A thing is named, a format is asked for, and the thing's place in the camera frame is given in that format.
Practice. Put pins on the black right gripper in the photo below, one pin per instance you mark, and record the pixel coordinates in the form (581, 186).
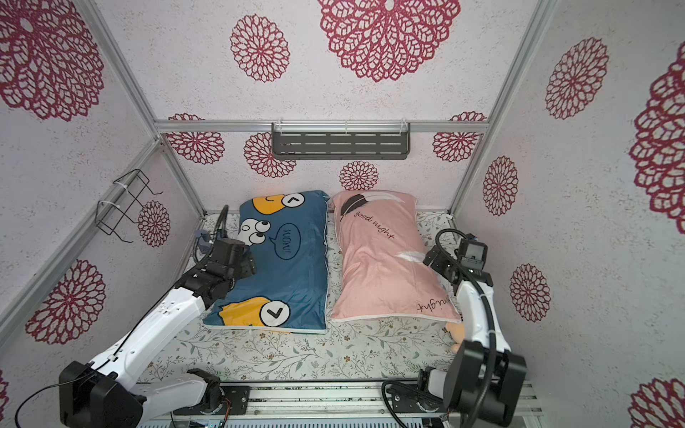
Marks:
(438, 258)

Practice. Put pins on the grey blue hole punch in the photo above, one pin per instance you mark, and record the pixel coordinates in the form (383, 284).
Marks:
(203, 242)

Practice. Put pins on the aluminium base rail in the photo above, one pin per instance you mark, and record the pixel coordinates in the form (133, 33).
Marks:
(314, 404)

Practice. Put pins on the blue cartoon pillowcase pillow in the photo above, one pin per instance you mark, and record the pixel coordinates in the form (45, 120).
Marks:
(286, 234)

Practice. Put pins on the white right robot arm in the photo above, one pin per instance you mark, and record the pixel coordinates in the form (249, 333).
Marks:
(485, 378)

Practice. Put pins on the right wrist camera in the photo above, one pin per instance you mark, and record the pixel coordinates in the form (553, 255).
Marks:
(472, 254)

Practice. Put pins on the grey wall shelf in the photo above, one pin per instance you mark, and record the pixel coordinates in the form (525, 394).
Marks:
(342, 143)

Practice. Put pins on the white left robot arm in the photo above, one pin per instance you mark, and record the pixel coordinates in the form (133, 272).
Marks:
(105, 393)

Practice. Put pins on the black wire wall rack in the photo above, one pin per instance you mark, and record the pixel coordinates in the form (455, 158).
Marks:
(110, 214)

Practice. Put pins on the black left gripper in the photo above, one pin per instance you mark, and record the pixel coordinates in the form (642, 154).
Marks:
(249, 265)

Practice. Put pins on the pink good night pillow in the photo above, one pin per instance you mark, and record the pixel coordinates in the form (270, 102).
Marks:
(383, 270)

